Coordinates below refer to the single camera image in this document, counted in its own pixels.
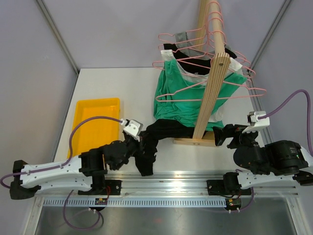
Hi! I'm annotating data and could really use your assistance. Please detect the wooden hanger rack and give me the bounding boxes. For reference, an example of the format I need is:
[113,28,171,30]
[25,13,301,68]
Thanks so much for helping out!
[173,0,230,147]

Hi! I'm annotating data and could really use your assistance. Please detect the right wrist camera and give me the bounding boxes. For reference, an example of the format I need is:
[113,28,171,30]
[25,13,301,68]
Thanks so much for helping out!
[243,111,270,133]

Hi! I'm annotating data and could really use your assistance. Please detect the right aluminium frame post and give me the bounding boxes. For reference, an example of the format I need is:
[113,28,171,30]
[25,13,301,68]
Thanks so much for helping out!
[250,0,293,69]

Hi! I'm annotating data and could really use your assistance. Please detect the grey tank top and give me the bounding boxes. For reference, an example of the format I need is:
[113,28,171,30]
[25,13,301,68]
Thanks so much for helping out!
[175,31,237,59]

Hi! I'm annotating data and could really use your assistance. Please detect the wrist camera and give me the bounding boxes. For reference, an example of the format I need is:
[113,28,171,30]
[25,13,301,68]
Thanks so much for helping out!
[243,111,270,133]
[120,119,143,142]

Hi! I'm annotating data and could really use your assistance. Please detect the green tank top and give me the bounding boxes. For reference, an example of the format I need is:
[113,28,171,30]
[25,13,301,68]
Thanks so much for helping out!
[153,59,247,130]

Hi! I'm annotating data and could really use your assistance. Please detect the aluminium frame post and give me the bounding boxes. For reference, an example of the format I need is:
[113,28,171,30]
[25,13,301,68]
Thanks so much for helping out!
[250,0,293,69]
[35,0,80,76]

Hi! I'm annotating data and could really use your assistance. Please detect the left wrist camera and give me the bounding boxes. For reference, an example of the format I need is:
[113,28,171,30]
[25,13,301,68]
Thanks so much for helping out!
[120,119,143,142]

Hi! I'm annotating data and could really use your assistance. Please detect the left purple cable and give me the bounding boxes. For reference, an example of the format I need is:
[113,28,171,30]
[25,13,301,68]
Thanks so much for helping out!
[0,116,123,231]

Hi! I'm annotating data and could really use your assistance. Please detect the left aluminium frame post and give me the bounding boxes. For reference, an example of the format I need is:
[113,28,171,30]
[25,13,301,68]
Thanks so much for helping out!
[35,0,80,76]

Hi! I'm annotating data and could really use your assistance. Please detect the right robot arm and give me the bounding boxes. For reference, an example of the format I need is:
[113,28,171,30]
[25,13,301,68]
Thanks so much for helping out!
[206,124,313,198]

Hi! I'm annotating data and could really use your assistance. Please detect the black tank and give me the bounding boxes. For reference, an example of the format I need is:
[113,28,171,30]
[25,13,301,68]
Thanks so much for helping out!
[163,43,238,74]
[135,118,221,177]

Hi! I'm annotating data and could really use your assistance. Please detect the slotted cable duct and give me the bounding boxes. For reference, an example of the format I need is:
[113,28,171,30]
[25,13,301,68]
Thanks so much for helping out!
[44,197,226,208]

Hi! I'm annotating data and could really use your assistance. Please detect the aluminium mounting rail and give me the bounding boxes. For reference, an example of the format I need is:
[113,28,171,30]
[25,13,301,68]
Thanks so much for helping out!
[35,170,298,197]

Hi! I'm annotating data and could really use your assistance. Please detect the white tank top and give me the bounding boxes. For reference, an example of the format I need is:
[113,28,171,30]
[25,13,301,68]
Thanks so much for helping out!
[160,49,243,122]

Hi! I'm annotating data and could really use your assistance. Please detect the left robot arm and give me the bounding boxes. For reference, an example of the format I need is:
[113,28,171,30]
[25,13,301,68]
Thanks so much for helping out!
[9,133,142,200]

